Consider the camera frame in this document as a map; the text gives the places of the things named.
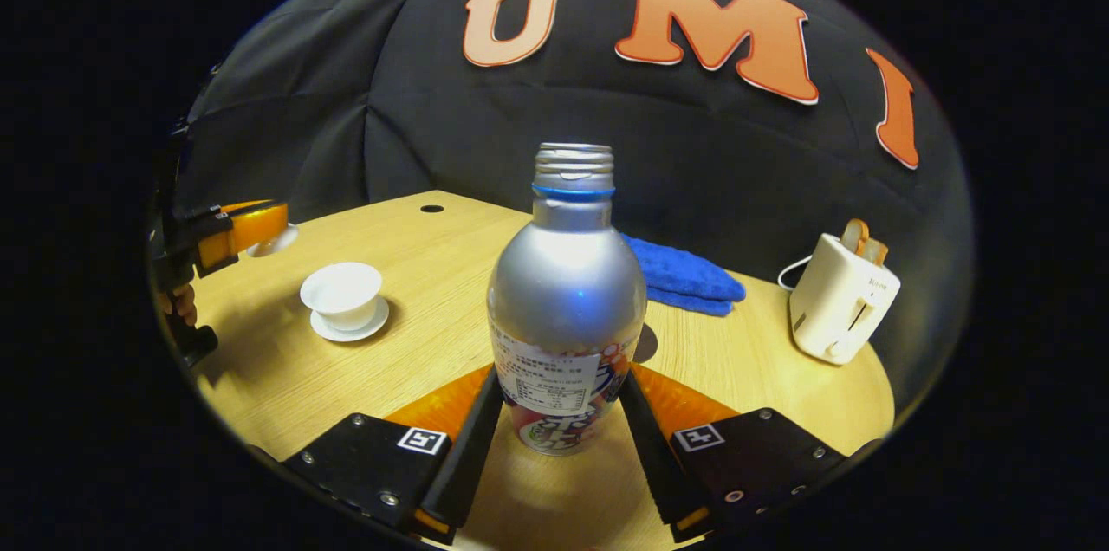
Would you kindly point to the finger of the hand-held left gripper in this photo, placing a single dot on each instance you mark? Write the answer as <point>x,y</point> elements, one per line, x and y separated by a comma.
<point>256,229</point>
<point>243,206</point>

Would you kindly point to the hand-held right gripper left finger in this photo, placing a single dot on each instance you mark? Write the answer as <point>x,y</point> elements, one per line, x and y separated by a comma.
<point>463,464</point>

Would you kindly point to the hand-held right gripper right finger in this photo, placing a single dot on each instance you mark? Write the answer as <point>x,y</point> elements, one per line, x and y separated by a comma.
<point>650,464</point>

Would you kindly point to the white teacup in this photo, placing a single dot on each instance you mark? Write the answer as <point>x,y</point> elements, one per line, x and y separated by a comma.
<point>342,291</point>

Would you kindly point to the dark round coaster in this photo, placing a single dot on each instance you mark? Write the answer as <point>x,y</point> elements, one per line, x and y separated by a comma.
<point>648,343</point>

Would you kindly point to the silver water bottle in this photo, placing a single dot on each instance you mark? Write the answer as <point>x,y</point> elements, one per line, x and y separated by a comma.
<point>567,300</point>

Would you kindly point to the white saucer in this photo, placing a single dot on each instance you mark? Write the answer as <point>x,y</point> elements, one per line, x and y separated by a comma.
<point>368,330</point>

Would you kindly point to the blue towel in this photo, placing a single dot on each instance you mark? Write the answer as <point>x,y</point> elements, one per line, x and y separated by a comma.
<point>684,278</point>

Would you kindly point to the white toaster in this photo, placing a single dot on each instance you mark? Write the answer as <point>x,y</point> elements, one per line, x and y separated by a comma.
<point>836,304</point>

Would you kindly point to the bread slice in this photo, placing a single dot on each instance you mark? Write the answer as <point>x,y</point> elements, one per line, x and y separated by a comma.
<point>875,250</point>
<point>855,235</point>

